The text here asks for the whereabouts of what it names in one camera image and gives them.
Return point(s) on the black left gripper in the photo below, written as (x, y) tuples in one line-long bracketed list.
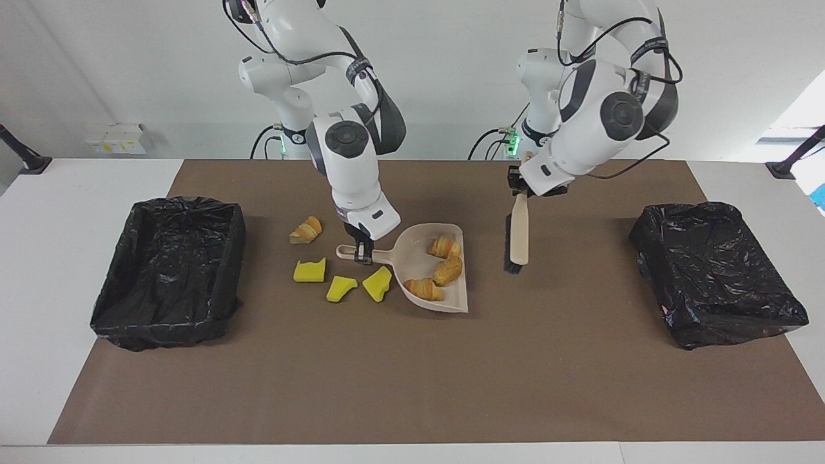
[(548, 191)]

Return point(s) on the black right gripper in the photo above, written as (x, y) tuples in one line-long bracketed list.
[(358, 235)]

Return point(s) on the yellow sponge piece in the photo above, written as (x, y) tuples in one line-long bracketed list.
[(309, 272), (339, 290), (378, 284)]

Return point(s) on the beige hand brush black bristles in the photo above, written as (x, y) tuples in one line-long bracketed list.
[(519, 232)]

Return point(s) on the beige plastic dustpan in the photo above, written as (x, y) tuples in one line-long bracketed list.
[(419, 264)]

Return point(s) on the striped croissant piece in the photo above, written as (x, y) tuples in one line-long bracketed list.
[(445, 247), (307, 231)]

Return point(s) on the pale cream bread piece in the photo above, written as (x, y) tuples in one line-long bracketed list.
[(423, 289)]

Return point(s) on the brown oval bread roll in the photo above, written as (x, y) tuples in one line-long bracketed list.
[(448, 270)]

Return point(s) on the bin with black bag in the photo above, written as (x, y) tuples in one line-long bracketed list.
[(167, 277), (715, 277)]

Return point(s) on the brown table mat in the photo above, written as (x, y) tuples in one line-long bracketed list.
[(412, 386)]

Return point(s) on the black stand foot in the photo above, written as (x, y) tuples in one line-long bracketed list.
[(29, 162), (783, 169)]

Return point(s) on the blue object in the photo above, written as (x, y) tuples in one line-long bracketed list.
[(820, 196)]

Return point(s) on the white wall outlet box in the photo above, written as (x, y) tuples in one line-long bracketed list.
[(116, 138)]

